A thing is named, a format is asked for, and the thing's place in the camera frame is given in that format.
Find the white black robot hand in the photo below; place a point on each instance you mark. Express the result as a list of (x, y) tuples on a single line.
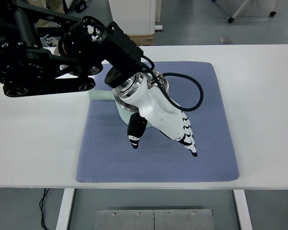
[(179, 129)]

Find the wheeled chair base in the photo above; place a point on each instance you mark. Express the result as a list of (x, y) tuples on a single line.
[(247, 8)]

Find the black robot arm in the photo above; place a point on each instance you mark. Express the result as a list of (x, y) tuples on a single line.
[(45, 52)]

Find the metal floor socket plate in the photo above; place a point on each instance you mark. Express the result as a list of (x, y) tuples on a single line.
[(226, 40)]

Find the person in khaki trousers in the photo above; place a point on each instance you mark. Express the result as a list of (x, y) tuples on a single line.
[(54, 5)]

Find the blue quilted mat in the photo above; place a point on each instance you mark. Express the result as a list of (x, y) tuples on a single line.
[(106, 155)]

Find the white cabinet pedestal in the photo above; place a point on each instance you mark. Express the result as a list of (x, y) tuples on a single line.
[(136, 17)]

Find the green pot with handle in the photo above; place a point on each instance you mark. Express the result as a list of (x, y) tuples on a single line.
[(103, 95)]

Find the left white table leg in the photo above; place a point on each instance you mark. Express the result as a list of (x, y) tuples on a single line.
[(65, 209)]

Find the right white table leg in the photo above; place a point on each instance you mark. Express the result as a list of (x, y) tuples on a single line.
[(242, 210)]

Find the cardboard box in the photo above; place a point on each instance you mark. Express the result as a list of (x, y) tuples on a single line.
[(143, 40)]

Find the metal base plate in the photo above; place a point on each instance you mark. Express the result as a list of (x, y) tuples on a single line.
[(158, 219)]

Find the white table leg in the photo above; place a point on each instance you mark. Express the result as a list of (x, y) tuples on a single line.
[(242, 210), (65, 209)]

